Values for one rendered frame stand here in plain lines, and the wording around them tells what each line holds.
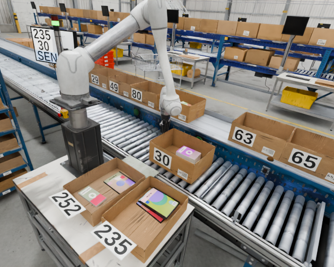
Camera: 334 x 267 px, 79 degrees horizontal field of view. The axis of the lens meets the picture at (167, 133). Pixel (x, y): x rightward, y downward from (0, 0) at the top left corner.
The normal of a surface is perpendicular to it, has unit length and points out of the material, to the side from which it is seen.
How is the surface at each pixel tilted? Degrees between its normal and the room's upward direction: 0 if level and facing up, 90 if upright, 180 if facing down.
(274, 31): 89
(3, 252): 0
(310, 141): 90
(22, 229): 0
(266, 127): 89
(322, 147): 89
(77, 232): 0
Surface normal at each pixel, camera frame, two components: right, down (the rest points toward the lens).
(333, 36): -0.65, 0.32
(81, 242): 0.07, -0.87
